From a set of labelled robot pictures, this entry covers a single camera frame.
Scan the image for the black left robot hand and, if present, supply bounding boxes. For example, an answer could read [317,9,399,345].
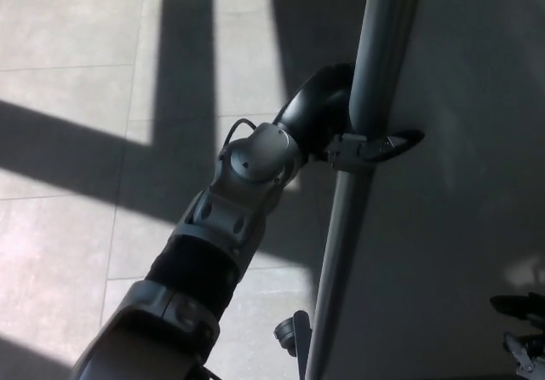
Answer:
[272,61,426,172]

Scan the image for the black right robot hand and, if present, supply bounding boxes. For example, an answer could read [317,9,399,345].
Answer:
[489,291,545,380]

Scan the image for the grey appliance door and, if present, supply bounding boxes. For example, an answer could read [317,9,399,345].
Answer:
[303,0,545,380]

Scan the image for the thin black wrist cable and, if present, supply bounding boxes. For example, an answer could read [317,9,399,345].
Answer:
[222,118,257,151]

